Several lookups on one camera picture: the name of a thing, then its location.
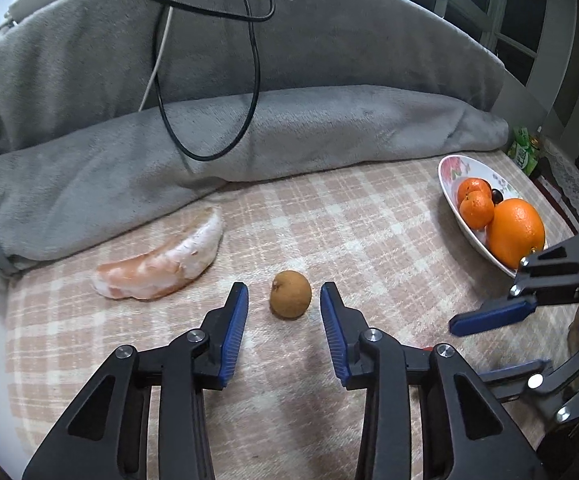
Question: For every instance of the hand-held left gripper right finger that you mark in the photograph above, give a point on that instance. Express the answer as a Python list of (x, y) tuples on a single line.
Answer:
[(334, 335)]

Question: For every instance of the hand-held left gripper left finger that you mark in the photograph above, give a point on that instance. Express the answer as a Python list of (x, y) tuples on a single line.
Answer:
[(232, 335)]

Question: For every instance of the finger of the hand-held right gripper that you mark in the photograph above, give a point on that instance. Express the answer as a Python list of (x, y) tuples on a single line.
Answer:
[(494, 314), (519, 380)]

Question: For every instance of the brown longan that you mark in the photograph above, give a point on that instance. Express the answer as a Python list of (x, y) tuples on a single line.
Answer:
[(291, 294)]

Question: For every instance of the large orange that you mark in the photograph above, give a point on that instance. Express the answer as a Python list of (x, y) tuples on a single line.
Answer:
[(515, 232)]

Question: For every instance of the dark red cherry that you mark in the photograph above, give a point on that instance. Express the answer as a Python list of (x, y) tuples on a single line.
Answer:
[(498, 195)]

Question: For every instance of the small mandarin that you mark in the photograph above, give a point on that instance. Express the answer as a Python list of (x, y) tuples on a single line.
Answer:
[(472, 187), (477, 210)]

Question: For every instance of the white floral plate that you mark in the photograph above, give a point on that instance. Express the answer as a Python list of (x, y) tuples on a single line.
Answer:
[(452, 175)]

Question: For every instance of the lace cloth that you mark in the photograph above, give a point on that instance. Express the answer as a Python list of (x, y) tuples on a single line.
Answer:
[(564, 185)]

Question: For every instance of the peeled pomelo segment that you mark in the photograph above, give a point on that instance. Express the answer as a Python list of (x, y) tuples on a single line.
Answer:
[(169, 265)]

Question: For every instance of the plaid bed sheet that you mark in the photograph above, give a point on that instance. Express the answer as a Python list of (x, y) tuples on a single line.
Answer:
[(369, 240)]

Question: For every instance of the grey fleece blanket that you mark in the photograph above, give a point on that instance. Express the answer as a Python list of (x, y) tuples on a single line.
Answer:
[(319, 70)]

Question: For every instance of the white window frame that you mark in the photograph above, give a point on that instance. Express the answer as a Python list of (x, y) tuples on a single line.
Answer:
[(499, 20)]

